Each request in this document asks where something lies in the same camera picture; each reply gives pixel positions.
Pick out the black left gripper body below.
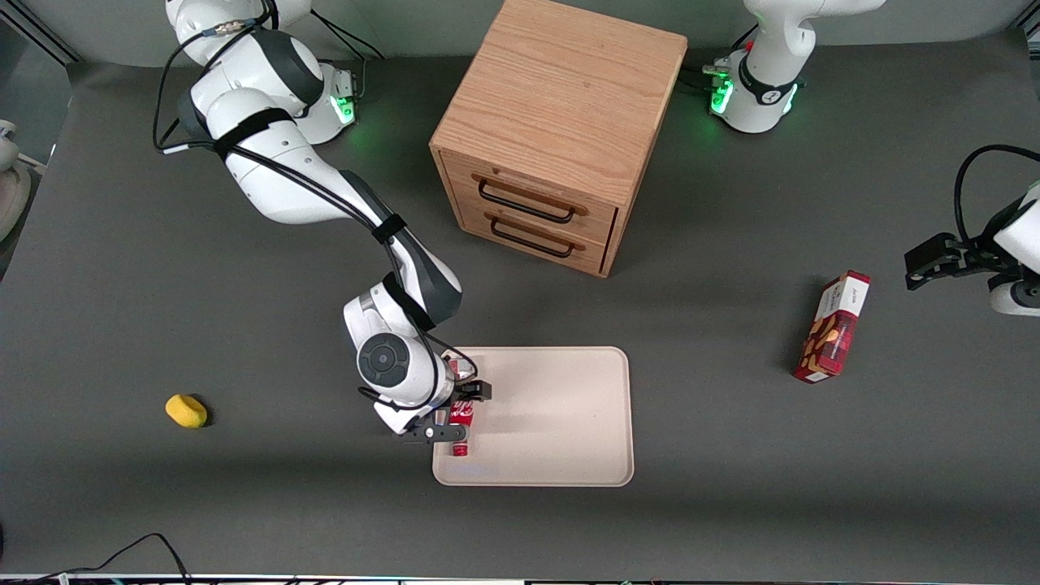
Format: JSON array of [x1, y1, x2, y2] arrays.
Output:
[[955, 219, 1012, 275]]

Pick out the black base cables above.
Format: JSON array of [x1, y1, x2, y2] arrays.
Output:
[[309, 8, 388, 97], [681, 23, 761, 92]]

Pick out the wooden drawer cabinet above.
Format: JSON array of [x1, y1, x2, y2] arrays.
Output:
[[429, 0, 690, 279]]

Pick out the yellow sponge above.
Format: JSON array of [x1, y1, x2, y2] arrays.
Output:
[[164, 394, 209, 429]]

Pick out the black left base cables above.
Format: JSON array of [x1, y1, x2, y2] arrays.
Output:
[[681, 23, 761, 92]]

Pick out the red snack box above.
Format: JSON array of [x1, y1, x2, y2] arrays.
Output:
[[793, 270, 873, 385]]

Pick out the wooden drawer front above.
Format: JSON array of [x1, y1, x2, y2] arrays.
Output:
[[457, 200, 612, 275], [440, 150, 620, 245]]

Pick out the red coke bottle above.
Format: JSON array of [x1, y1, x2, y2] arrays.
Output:
[[444, 357, 479, 457]]

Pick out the beige plastic tray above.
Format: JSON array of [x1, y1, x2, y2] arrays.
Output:
[[431, 346, 635, 488]]

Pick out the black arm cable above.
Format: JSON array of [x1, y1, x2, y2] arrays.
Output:
[[152, 0, 480, 383], [953, 144, 1040, 245]]

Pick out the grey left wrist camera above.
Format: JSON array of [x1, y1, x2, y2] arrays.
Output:
[[989, 275, 1040, 317]]

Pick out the black cable on table edge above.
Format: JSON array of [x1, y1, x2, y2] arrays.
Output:
[[0, 532, 193, 585]]

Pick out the black metal drawer handle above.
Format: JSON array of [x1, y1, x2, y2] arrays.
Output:
[[489, 217, 576, 260], [477, 179, 577, 225]]

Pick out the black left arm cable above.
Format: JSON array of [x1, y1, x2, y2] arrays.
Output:
[[953, 144, 1040, 245]]

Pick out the black right base cables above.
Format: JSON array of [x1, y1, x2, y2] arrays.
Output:
[[309, 8, 388, 97]]

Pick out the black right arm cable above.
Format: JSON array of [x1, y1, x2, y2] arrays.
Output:
[[152, 0, 480, 383]]

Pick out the pale round background object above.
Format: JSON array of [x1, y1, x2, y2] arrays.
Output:
[[0, 119, 33, 242]]

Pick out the aluminium frame rail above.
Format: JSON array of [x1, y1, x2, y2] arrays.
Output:
[[0, 15, 84, 66]]

